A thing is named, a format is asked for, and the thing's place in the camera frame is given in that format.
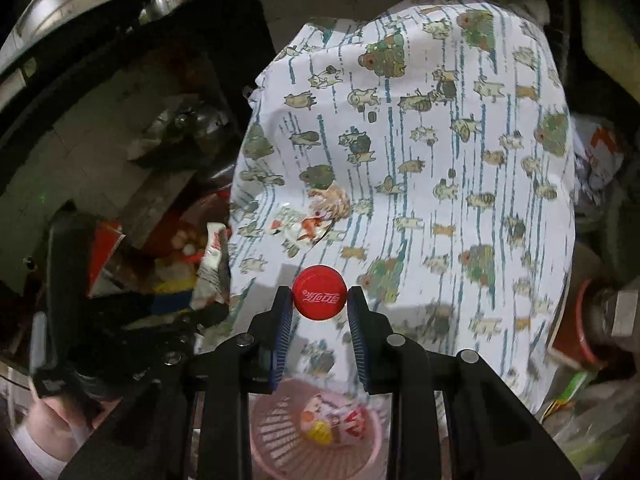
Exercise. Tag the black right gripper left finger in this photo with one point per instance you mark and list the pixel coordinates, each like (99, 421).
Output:
(264, 347)

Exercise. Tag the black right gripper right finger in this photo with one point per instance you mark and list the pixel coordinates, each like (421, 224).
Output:
(369, 332)

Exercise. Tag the red white plastic wrapper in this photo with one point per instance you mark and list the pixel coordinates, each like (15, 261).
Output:
(331, 420)

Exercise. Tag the grey chicken snack packet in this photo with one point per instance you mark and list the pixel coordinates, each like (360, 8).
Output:
(213, 282)

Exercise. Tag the red bottle cap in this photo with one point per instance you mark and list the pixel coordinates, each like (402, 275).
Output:
(319, 293)

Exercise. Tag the person's left hand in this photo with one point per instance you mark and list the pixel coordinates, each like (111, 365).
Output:
(47, 435)

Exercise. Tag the pink plastic perforated basket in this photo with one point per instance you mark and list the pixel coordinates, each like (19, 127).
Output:
(280, 451)

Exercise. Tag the red bucket with eggs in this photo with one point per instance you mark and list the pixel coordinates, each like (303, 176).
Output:
(181, 233)

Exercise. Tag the cartoon cat print tablecloth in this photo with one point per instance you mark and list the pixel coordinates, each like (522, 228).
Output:
(446, 123)

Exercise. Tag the green clear plastic bag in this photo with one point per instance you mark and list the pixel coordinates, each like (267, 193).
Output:
(592, 421)

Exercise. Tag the red rimmed metal canister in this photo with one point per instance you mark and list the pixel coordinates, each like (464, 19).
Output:
(600, 325)

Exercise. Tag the crumpled red white packaging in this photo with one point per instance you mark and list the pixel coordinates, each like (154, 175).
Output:
(598, 157)

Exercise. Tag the steel pot on shelf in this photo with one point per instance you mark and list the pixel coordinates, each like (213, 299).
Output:
(158, 9)

